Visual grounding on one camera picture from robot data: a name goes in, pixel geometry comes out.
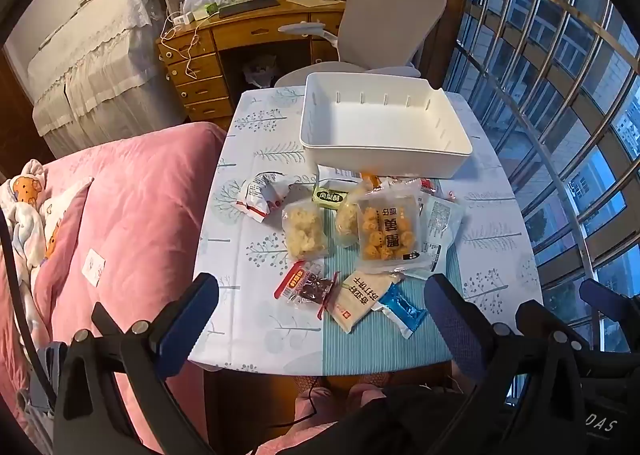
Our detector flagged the white lace furniture cover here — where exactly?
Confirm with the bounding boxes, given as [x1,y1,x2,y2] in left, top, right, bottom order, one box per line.
[27,0,188,156]

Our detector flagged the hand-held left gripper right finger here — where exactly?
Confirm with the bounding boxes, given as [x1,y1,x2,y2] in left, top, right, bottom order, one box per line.
[424,274,590,455]

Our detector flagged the white tag on blanket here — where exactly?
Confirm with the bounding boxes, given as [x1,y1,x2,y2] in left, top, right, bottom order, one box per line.
[82,249,108,285]

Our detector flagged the plain white snack packet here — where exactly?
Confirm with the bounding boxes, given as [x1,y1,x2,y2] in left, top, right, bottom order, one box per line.
[316,164,363,188]

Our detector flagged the pale blue white packet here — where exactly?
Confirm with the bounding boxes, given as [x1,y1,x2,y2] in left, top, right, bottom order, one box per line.
[400,195,466,281]

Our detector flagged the blue grey cloth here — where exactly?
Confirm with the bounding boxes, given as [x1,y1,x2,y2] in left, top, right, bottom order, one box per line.
[15,341,70,436]

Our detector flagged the white tree-print tablecloth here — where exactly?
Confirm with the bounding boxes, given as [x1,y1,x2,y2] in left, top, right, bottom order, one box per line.
[187,85,546,376]

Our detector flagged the crumpled bag under desk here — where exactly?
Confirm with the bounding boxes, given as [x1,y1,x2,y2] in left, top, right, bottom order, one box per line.
[242,55,281,88]

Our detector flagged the white charging cables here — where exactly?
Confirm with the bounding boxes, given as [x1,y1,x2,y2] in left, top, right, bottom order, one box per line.
[160,10,213,78]

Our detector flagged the person's legs in pink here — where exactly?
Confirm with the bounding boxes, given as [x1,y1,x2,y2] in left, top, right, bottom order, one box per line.
[260,382,388,455]

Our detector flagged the large orange pastry packet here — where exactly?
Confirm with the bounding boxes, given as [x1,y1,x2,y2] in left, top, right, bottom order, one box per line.
[356,187,433,272]

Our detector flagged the crumpled white red packet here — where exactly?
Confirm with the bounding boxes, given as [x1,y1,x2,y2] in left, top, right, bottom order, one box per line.
[235,171,298,222]

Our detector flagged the grey office chair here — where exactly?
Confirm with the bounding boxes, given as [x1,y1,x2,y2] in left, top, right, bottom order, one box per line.
[274,0,448,88]

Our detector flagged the metal window grille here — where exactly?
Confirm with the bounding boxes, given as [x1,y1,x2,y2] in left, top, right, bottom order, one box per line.
[445,0,640,321]

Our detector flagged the black keyboard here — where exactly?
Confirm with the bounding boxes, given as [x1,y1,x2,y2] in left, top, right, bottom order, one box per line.
[218,0,281,18]

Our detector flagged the pink blanket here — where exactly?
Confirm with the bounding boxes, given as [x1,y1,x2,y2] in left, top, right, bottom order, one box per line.
[0,122,231,455]

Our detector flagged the white plastic bin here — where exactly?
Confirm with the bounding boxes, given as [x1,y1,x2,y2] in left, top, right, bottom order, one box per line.
[299,72,473,180]

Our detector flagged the red clear dried-fruit packet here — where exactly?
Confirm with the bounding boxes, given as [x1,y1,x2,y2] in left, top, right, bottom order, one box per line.
[274,260,341,321]

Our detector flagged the wooden desk with drawers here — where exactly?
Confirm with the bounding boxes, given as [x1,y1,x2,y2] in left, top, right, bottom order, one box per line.
[156,0,351,122]

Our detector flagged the white plastic bag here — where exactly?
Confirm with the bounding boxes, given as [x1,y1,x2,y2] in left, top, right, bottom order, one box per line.
[179,0,226,16]

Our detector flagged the cartoon print blanket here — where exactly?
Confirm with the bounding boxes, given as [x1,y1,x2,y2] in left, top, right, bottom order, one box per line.
[0,159,95,286]

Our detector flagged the blue foil snack packet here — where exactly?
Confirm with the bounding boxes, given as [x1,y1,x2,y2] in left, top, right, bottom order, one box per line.
[377,282,428,340]

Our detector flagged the clear orange-topped cookie packet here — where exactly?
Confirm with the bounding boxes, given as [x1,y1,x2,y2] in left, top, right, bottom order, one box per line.
[334,175,376,248]

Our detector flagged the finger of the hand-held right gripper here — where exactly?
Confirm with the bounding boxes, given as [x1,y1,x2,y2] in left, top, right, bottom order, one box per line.
[580,279,640,327]

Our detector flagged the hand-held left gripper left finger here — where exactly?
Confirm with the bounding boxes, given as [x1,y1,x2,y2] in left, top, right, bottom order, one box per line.
[52,272,221,455]

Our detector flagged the small red snack packet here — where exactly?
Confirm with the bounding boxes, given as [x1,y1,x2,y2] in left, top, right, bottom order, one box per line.
[417,177,453,200]

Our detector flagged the green label snack packet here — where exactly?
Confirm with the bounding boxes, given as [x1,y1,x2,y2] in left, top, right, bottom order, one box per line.
[312,182,358,210]

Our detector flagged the beige cracker packet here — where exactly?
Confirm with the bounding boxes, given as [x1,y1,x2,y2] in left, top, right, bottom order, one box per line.
[325,271,405,334]

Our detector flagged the black cable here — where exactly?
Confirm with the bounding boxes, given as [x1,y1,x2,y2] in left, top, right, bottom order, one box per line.
[0,207,57,408]

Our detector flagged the clear popcorn snack packet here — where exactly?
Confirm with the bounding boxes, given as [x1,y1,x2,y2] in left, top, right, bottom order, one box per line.
[281,200,331,260]

